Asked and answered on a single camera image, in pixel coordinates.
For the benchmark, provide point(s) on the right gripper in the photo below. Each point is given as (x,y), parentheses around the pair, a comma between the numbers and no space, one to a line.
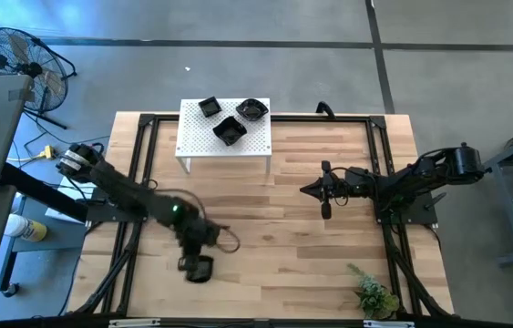
(351,187)

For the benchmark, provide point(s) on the black oval plate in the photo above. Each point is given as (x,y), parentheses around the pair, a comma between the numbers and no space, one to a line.
(203,269)

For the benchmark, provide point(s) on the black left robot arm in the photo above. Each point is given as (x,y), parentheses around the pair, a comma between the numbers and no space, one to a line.
(124,191)

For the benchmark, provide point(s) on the white perforated riser shelf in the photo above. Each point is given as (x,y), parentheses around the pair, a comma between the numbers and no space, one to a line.
(201,136)

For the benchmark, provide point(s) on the black table edge rail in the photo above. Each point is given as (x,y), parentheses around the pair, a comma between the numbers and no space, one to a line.
(465,324)

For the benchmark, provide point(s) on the white paper sheet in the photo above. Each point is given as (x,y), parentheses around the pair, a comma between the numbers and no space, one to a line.
(60,213)

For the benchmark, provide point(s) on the silver metal bracket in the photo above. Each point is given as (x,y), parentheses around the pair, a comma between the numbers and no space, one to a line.
(388,324)
(134,323)

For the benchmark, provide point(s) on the black rounded plate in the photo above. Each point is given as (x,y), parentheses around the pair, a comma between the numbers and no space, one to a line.
(252,109)

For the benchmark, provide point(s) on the black small square dish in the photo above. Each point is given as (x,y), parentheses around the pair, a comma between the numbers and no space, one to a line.
(210,106)

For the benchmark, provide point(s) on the black hook-shaped clamp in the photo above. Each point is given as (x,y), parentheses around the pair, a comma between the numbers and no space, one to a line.
(325,109)

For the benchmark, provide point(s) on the yellow power adapter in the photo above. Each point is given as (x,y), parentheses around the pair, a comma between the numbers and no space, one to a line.
(48,151)

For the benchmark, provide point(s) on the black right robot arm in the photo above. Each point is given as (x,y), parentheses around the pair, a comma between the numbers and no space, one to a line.
(420,177)

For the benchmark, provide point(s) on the black floor fan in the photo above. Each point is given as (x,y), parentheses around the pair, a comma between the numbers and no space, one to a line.
(33,69)

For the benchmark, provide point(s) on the black wavy square plate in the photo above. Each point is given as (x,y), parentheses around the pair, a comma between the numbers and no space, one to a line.
(229,130)

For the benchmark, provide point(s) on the small green potted plant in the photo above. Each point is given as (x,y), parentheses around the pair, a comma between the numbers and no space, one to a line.
(374,296)

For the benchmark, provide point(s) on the blue-grey low cart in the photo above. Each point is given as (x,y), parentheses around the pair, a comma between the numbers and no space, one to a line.
(42,243)

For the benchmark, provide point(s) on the white yellow wipes canister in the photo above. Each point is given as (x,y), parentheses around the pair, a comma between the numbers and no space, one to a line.
(26,229)

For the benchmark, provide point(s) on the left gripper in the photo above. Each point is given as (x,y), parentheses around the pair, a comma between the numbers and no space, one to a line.
(197,237)

